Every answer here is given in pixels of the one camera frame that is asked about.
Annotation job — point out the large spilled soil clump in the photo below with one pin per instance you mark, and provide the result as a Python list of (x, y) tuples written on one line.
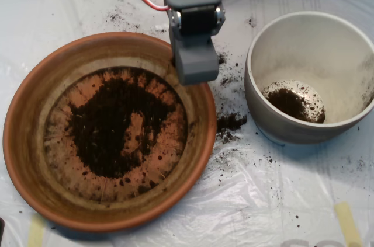
[(229, 121)]

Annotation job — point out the dark soil pile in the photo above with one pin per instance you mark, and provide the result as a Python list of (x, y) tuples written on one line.
[(99, 130)]

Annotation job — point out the clear plastic sheet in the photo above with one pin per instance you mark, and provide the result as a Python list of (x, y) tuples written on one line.
[(263, 194)]

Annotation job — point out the long beige tape strip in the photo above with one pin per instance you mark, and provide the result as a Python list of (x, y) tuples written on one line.
[(347, 223)]

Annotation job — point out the white ceramic pot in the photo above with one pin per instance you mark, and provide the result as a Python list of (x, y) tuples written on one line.
[(277, 133)]

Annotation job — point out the terracotta saucer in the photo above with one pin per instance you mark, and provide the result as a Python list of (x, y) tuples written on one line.
[(29, 142)]

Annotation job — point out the dark object at edge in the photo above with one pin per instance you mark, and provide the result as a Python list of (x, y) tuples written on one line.
[(1, 229)]

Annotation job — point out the small spilled soil clump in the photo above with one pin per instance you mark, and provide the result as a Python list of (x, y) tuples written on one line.
[(222, 59)]

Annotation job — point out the faded beige tape strip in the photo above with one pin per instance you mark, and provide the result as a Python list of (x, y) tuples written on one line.
[(36, 232)]

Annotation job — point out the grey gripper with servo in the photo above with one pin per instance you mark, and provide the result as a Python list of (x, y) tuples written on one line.
[(194, 20)]

